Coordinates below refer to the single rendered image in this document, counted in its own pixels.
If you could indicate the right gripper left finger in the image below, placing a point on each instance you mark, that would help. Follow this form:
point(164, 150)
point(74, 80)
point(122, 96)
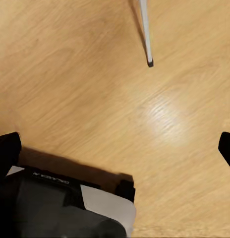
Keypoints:
point(10, 147)

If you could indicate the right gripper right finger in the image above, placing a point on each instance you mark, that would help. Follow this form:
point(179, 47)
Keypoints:
point(224, 146)

